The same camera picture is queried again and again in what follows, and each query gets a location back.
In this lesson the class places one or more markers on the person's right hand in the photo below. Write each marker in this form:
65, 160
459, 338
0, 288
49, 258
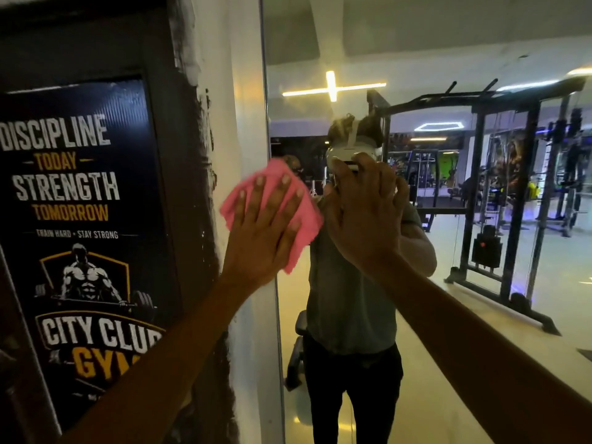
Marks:
365, 221

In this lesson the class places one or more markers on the person's left forearm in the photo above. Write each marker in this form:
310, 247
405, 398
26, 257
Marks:
152, 365

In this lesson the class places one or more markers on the person's left hand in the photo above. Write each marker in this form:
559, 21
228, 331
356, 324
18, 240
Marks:
261, 245

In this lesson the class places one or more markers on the grey metal bar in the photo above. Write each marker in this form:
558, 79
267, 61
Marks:
27, 356

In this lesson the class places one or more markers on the large wall mirror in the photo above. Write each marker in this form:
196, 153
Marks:
462, 50

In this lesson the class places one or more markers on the pink cloth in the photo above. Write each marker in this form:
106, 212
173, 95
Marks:
312, 217

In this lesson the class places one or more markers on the person's right forearm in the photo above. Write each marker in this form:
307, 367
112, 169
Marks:
495, 346

